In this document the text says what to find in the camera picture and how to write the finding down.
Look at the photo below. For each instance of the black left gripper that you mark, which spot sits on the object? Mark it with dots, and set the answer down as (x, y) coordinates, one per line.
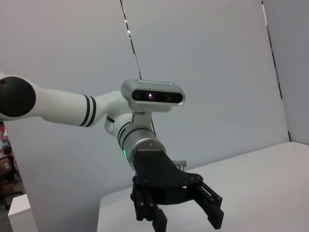
(157, 169)

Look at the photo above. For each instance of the colourful background clutter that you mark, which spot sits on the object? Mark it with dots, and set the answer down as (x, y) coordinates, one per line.
(4, 137)

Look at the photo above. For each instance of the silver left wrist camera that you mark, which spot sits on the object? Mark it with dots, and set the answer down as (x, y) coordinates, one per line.
(154, 96)

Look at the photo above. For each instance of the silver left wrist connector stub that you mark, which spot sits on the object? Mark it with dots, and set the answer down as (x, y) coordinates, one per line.
(180, 164)

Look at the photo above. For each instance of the white pedestal box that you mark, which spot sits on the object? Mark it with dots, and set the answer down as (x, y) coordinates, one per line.
(21, 215)

